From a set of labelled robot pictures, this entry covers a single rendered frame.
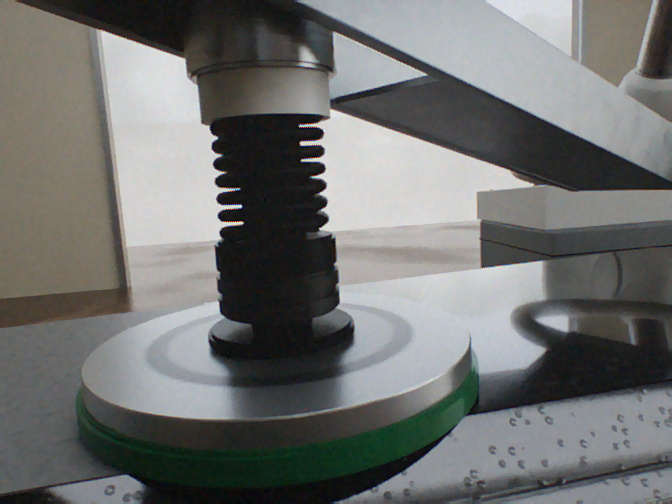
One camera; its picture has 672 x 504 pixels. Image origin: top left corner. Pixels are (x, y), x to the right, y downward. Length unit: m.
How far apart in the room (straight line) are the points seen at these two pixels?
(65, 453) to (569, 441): 0.23
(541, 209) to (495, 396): 1.14
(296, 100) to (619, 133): 0.28
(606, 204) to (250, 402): 1.34
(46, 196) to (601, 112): 5.28
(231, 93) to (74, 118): 5.20
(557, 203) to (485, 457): 1.18
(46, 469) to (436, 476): 0.17
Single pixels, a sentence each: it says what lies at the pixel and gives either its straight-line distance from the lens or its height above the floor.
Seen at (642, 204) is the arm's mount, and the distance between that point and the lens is 1.56.
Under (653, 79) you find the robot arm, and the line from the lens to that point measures 1.63.
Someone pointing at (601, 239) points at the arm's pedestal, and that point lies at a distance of 1.45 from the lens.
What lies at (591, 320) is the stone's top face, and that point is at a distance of 0.43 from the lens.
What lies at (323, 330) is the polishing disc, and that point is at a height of 0.88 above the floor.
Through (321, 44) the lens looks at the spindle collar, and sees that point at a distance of 0.28.
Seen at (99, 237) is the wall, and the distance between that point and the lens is 5.42.
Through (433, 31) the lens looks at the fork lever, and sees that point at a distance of 0.30.
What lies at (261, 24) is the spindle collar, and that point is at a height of 1.04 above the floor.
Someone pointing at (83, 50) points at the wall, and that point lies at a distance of 5.52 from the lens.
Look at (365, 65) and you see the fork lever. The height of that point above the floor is 1.05.
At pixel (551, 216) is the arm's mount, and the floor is 0.83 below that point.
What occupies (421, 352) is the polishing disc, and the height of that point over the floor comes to 0.88.
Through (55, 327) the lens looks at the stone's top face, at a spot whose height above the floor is 0.85.
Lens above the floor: 0.97
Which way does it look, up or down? 9 degrees down
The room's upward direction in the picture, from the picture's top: 3 degrees counter-clockwise
